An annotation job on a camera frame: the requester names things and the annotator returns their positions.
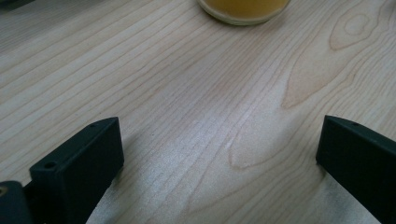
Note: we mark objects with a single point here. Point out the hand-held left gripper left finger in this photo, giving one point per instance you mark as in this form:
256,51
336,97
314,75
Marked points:
77,174

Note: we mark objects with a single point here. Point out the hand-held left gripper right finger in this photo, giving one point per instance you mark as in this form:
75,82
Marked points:
358,161

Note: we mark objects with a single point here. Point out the yellow spice jar white lid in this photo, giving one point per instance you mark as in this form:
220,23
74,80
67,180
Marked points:
243,9

